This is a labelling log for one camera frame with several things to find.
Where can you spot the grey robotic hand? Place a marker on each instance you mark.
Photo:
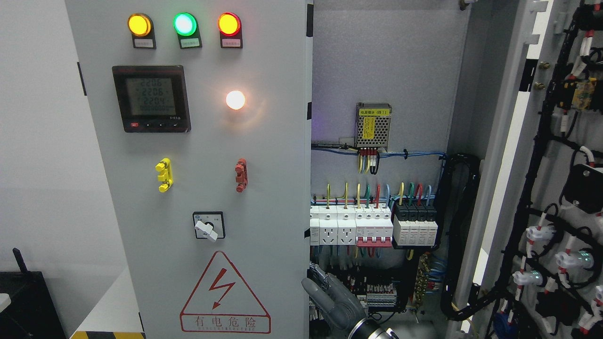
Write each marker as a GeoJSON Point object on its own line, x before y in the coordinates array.
{"type": "Point", "coordinates": [339, 307]}

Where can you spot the black box on left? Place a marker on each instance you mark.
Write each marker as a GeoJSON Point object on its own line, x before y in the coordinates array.
{"type": "Point", "coordinates": [27, 310]}

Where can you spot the yellow indicator lamp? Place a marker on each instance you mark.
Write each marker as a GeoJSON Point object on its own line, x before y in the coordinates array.
{"type": "Point", "coordinates": [139, 24]}

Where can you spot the red terminal clip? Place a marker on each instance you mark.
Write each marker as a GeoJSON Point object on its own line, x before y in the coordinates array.
{"type": "Point", "coordinates": [241, 175]}

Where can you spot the white glowing indicator lamp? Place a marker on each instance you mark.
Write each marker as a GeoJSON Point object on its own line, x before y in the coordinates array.
{"type": "Point", "coordinates": [235, 100]}

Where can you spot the white rotary selector switch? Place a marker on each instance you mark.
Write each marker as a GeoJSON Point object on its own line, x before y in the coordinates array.
{"type": "Point", "coordinates": [209, 225]}

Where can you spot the black digital power meter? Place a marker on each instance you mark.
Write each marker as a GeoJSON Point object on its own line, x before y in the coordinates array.
{"type": "Point", "coordinates": [152, 98]}

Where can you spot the perforated metal power supply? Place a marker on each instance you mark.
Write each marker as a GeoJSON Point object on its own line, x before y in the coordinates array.
{"type": "Point", "coordinates": [373, 125]}

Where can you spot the yellow terminal clip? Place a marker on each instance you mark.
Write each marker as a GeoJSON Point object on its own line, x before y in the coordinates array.
{"type": "Point", "coordinates": [165, 174]}

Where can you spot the green indicator lamp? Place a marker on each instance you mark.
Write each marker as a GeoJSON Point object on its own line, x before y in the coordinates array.
{"type": "Point", "coordinates": [185, 24]}

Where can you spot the red indicator lamp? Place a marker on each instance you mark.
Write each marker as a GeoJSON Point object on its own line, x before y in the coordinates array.
{"type": "Point", "coordinates": [229, 24]}

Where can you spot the black surge protector module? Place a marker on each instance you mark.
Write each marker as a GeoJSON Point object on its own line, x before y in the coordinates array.
{"type": "Point", "coordinates": [415, 227]}

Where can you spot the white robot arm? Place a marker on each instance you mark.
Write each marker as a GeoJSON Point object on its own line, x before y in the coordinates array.
{"type": "Point", "coordinates": [370, 329]}

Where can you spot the grey cabinet door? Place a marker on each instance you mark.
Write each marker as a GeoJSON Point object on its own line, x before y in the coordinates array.
{"type": "Point", "coordinates": [525, 167]}
{"type": "Point", "coordinates": [269, 60]}

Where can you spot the white socket breaker row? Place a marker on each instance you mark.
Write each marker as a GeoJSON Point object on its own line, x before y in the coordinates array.
{"type": "Point", "coordinates": [340, 225]}

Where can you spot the red electric hazard sticker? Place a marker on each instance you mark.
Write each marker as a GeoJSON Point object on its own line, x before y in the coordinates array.
{"type": "Point", "coordinates": [222, 301]}

